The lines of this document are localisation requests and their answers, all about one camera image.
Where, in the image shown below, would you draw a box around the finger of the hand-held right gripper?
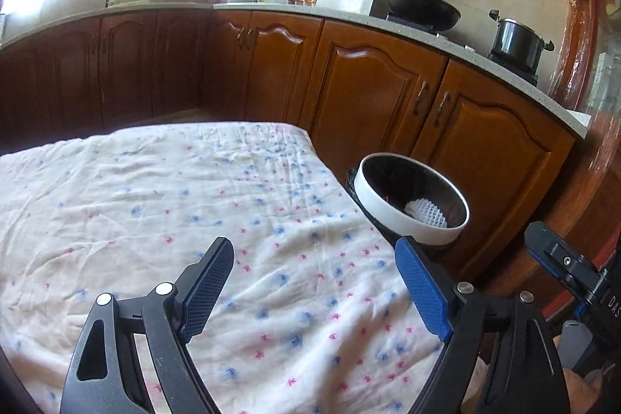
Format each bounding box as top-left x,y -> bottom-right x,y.
525,221 -> 605,296

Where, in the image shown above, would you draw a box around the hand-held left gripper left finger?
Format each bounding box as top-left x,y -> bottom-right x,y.
59,237 -> 235,414

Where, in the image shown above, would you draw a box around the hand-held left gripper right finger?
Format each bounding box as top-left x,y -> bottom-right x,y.
394,236 -> 571,414

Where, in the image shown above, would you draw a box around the white foam fruit net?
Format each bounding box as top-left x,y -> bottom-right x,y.
405,198 -> 448,229

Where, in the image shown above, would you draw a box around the white-rimmed black trash can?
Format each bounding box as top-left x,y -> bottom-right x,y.
345,152 -> 470,255

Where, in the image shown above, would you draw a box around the white dotted tablecloth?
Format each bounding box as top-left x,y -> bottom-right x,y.
0,120 -> 479,414

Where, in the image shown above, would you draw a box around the black gas stove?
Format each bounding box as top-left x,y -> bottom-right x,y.
387,11 -> 540,86

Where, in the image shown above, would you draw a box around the wooden base cabinets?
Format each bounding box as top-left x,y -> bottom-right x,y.
0,9 -> 578,279

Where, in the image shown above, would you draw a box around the steel cooking pot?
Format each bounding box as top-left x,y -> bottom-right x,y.
488,9 -> 555,66

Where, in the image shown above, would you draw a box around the grey speckled countertop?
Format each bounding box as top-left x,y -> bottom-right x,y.
0,2 -> 593,138

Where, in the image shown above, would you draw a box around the reddish wooden door frame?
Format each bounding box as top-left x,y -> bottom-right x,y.
548,0 -> 621,332

